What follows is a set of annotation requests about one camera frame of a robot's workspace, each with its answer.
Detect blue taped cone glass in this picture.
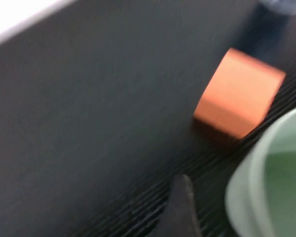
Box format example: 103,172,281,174
258,0,296,16

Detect green plastic cup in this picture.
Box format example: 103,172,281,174
224,103,296,237

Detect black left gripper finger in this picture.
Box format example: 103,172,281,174
164,174,203,237

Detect orange foam cube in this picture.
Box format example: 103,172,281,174
192,47,287,147

